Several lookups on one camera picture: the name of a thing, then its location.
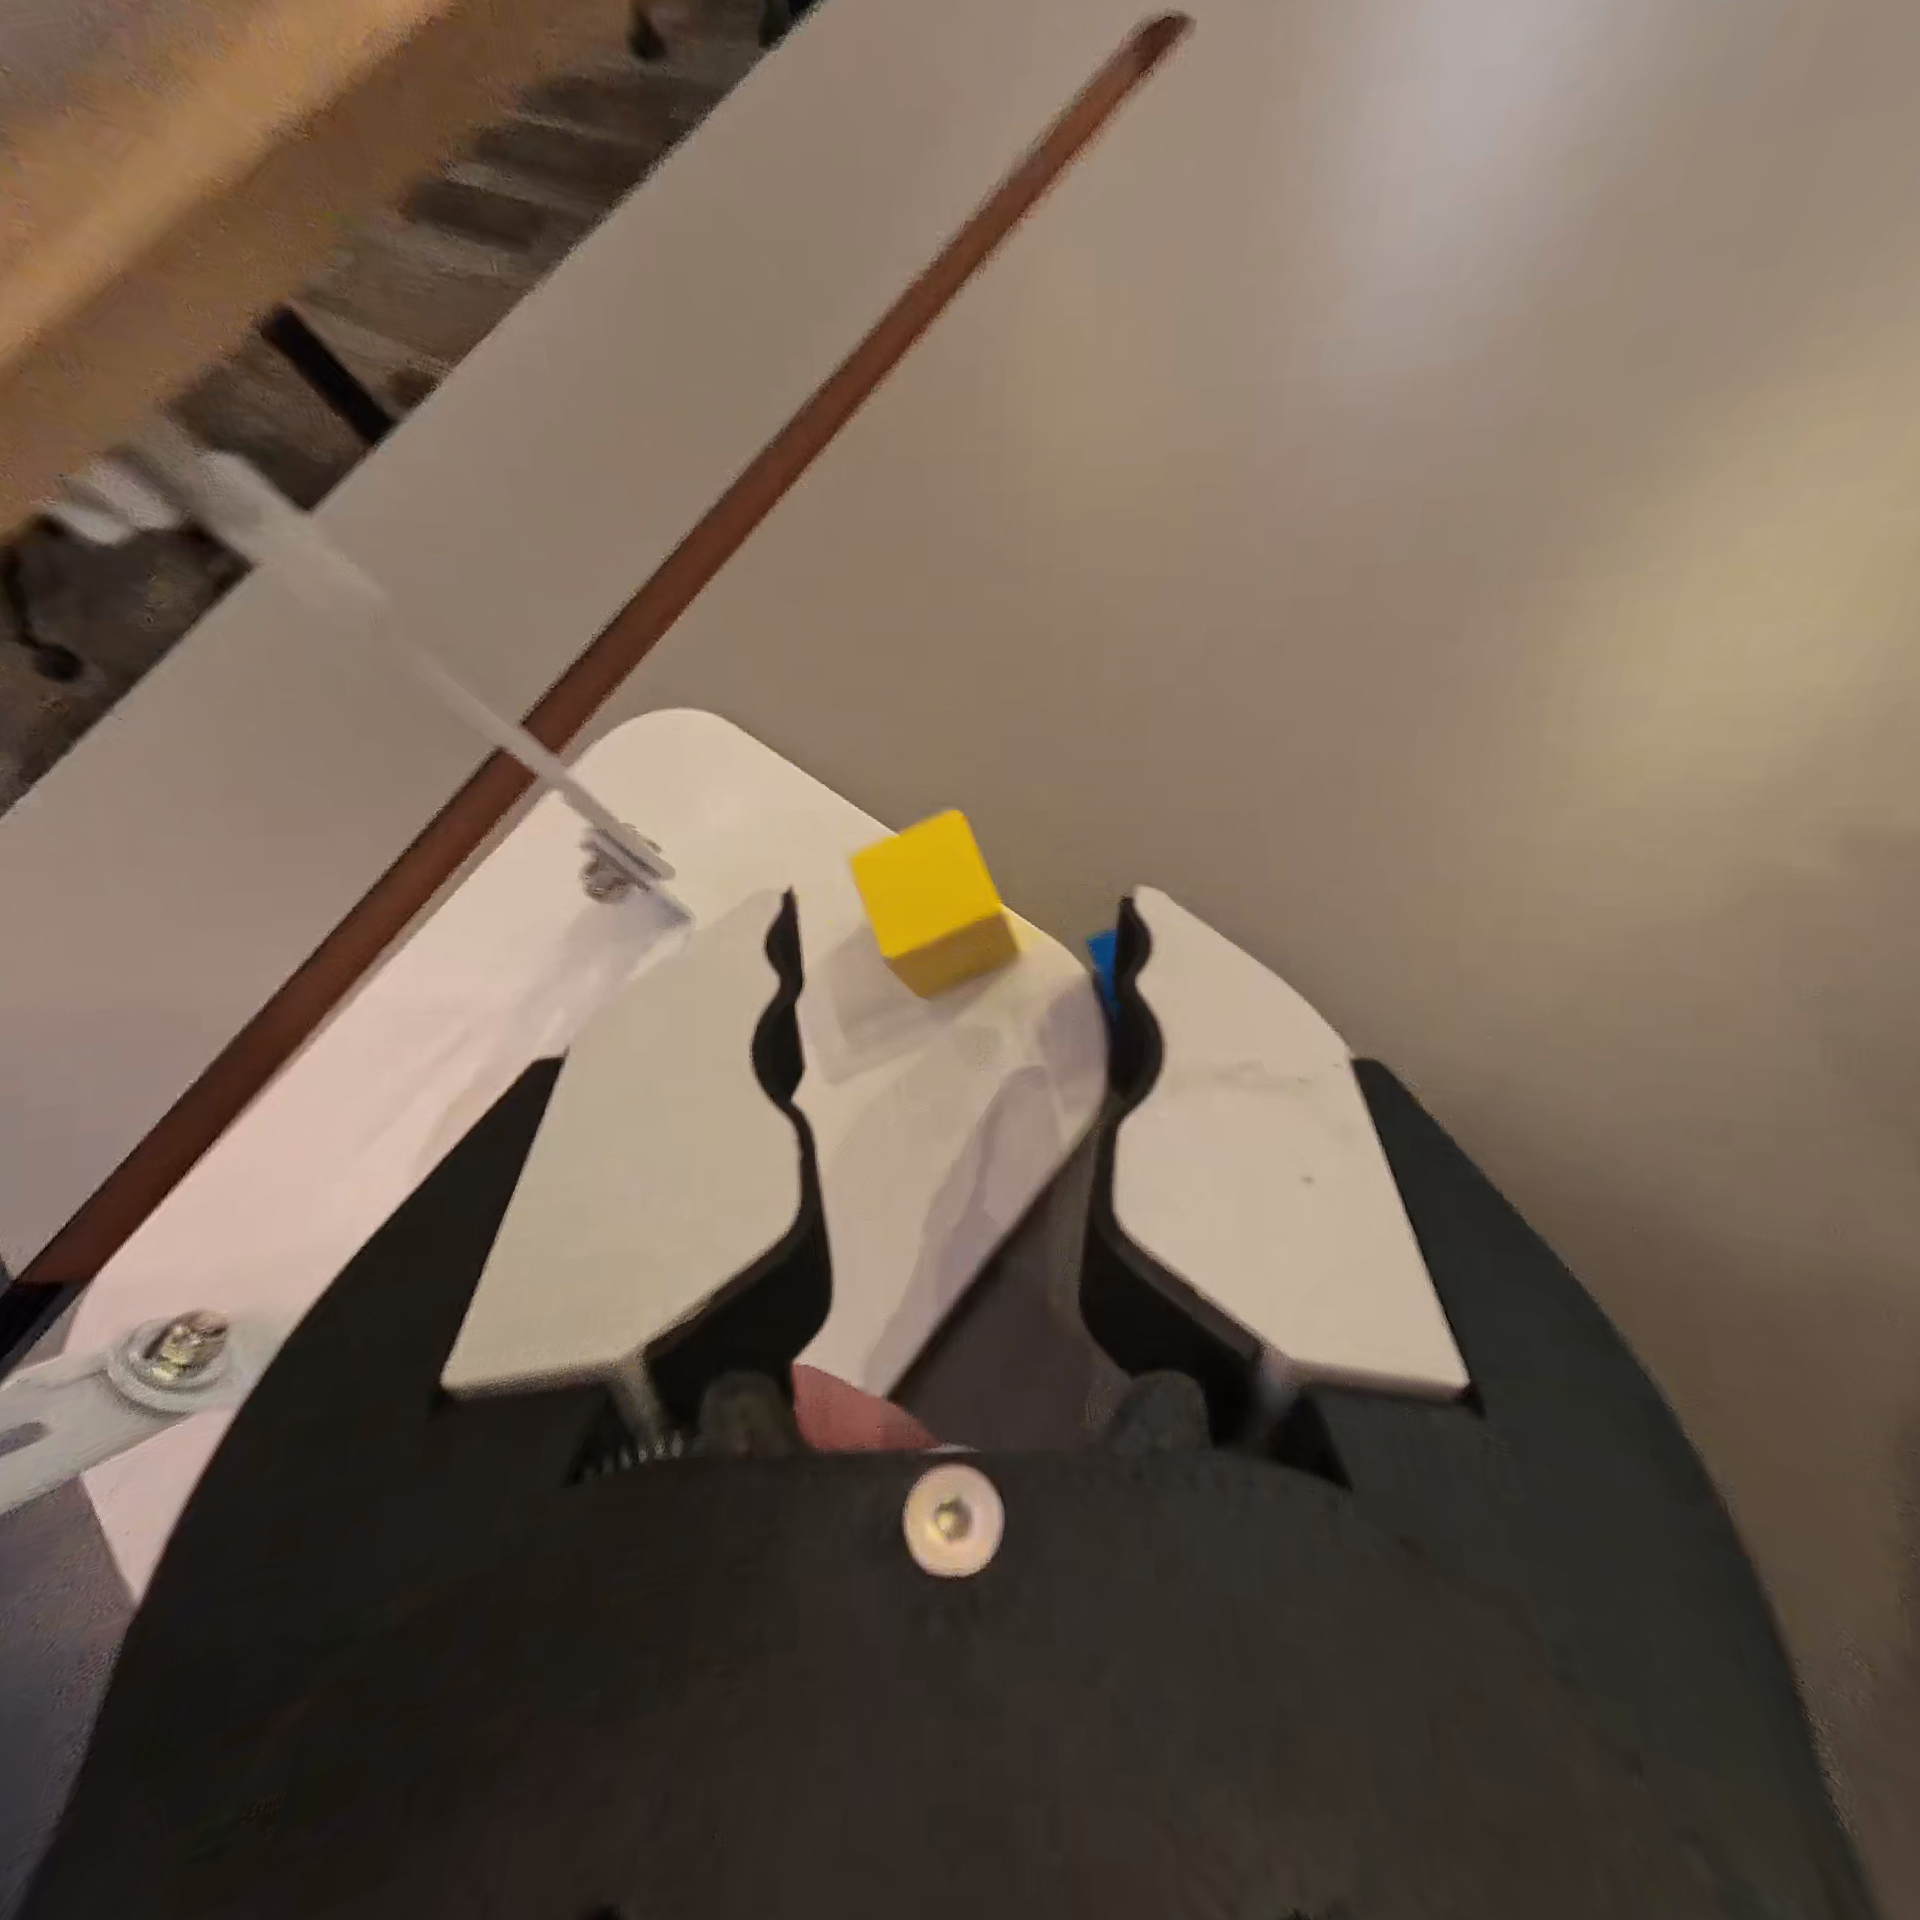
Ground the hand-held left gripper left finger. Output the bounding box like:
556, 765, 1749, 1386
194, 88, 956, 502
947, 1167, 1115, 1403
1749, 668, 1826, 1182
438, 889, 834, 1458

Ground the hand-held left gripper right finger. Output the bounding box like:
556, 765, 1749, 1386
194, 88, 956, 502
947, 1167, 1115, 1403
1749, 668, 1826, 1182
1080, 885, 1475, 1442

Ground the yellow block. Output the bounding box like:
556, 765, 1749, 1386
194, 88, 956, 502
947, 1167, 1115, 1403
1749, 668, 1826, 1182
848, 811, 1019, 1001

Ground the black metal leg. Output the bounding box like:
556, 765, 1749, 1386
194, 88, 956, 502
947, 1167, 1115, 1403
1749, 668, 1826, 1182
258, 304, 399, 451

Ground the tan wooden panel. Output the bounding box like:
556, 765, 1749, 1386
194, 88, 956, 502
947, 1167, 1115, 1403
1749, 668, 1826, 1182
0, 0, 497, 530

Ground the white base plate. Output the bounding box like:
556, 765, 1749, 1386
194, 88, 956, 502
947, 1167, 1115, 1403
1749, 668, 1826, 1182
66, 708, 1111, 1592

